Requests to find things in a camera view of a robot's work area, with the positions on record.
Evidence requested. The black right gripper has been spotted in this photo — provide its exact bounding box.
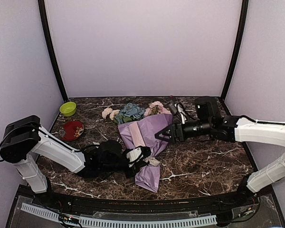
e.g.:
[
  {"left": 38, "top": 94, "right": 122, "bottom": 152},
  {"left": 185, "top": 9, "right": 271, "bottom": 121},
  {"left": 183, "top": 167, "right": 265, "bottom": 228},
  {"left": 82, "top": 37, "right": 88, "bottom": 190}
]
[{"left": 155, "top": 118, "right": 213, "bottom": 143}]

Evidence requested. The white printed ribbon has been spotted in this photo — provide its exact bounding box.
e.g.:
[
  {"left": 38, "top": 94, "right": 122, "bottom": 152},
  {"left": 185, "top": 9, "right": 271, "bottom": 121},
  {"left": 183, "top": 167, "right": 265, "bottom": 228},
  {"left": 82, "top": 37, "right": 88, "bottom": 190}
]
[{"left": 144, "top": 156, "right": 160, "bottom": 167}]

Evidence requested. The purple and pink wrapping paper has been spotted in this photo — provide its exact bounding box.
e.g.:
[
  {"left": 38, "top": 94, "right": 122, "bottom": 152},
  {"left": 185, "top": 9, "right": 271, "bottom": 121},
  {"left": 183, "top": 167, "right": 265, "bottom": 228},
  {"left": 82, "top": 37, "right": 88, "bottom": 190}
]
[{"left": 118, "top": 114, "right": 172, "bottom": 193}]

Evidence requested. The blue fake flower stem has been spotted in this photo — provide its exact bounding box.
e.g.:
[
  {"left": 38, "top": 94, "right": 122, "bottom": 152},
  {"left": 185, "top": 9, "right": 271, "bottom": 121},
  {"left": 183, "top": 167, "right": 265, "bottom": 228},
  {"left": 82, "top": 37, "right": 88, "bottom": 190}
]
[{"left": 113, "top": 103, "right": 145, "bottom": 125}]

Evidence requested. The white fake flower stem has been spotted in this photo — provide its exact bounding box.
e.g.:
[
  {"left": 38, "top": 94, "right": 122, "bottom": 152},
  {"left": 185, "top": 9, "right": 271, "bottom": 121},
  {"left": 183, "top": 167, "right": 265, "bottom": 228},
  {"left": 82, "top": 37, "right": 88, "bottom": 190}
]
[{"left": 102, "top": 107, "right": 120, "bottom": 120}]

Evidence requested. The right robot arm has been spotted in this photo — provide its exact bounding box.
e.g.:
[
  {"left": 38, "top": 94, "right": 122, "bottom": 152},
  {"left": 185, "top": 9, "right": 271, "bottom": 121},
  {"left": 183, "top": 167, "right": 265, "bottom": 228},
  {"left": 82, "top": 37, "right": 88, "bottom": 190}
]
[{"left": 155, "top": 96, "right": 285, "bottom": 206}]

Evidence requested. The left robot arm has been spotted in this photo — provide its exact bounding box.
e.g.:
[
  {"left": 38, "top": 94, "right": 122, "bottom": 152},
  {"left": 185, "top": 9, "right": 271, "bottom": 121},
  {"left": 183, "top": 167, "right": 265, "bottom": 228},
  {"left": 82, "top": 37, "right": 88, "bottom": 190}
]
[{"left": 0, "top": 115, "right": 151, "bottom": 207}]

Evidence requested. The lime green bowl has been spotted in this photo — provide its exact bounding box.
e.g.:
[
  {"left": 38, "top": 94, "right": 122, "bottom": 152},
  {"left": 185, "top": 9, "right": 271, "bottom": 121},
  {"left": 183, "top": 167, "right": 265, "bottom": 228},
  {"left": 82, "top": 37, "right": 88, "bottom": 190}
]
[{"left": 59, "top": 102, "right": 76, "bottom": 117}]

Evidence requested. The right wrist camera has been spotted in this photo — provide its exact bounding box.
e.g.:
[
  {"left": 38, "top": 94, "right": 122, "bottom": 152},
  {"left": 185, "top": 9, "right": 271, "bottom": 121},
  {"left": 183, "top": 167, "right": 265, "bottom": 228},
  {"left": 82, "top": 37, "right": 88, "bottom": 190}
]
[{"left": 169, "top": 100, "right": 188, "bottom": 124}]

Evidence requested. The grey cable duct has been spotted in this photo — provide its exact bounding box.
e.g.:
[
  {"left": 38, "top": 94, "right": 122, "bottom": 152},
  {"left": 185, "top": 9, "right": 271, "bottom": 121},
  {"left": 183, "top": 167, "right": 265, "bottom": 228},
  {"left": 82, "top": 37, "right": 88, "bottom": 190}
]
[{"left": 20, "top": 203, "right": 217, "bottom": 228}]

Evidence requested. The black front rail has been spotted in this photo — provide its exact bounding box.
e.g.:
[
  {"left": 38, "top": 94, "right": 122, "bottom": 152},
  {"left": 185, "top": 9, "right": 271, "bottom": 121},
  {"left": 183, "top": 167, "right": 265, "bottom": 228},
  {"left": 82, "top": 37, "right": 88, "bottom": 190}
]
[{"left": 16, "top": 182, "right": 273, "bottom": 216}]

